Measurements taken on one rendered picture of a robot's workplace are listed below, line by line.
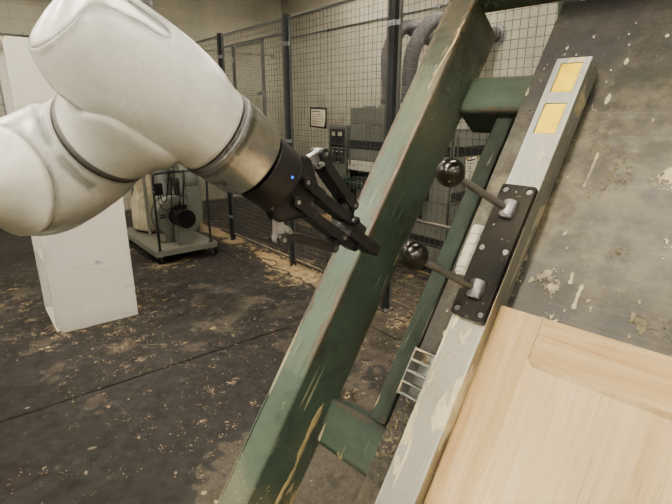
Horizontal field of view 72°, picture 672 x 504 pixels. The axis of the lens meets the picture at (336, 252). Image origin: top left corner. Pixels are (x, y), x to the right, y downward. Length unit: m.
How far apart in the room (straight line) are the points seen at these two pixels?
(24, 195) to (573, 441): 0.60
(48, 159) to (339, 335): 0.50
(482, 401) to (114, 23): 0.56
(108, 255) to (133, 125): 3.57
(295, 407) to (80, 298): 3.36
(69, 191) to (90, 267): 3.50
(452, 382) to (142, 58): 0.50
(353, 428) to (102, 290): 3.40
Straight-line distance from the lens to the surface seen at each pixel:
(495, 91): 0.94
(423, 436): 0.65
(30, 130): 0.49
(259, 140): 0.46
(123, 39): 0.40
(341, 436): 0.81
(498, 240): 0.67
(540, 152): 0.73
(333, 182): 0.58
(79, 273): 3.97
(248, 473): 0.81
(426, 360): 0.70
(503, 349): 0.65
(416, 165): 0.85
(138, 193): 6.14
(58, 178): 0.48
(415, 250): 0.58
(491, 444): 0.64
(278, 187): 0.49
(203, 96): 0.42
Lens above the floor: 1.60
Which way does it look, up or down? 17 degrees down
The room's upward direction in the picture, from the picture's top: straight up
